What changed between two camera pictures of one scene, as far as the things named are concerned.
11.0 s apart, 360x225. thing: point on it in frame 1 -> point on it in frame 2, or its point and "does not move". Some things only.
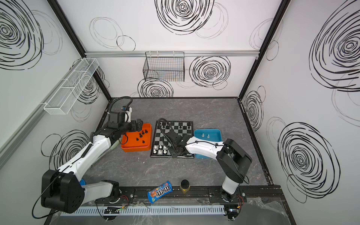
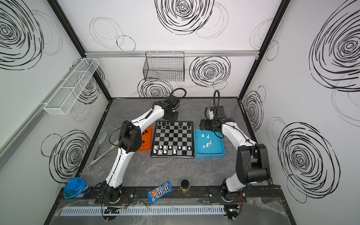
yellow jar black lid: (184, 185) does not move
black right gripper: (171, 138) -> (208, 125)
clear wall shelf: (70, 88) does not move
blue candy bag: (155, 194) does not move
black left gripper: (135, 125) -> (171, 114)
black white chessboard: (161, 145) does not move
